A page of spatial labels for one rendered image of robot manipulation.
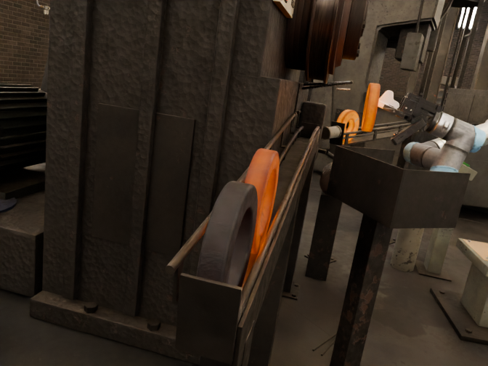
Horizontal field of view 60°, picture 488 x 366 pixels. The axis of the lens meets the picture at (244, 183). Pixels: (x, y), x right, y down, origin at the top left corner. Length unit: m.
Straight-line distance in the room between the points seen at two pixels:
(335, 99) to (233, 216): 3.87
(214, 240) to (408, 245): 1.92
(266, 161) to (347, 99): 3.64
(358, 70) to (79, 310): 3.45
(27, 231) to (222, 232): 1.21
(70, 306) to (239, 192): 1.08
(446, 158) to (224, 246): 1.05
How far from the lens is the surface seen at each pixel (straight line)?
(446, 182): 1.07
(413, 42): 4.03
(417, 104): 1.42
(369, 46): 4.30
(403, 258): 2.37
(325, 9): 1.41
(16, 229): 1.66
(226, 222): 0.49
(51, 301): 1.56
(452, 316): 2.05
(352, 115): 2.11
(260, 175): 0.66
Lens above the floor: 0.86
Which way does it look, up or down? 14 degrees down
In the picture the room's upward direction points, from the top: 8 degrees clockwise
